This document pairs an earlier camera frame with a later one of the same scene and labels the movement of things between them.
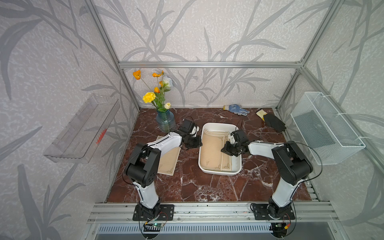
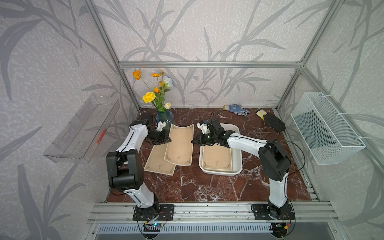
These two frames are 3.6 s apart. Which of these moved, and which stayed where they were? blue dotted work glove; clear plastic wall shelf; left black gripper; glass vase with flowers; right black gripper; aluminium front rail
Moved: right black gripper; left black gripper
Stayed: glass vase with flowers; clear plastic wall shelf; aluminium front rail; blue dotted work glove
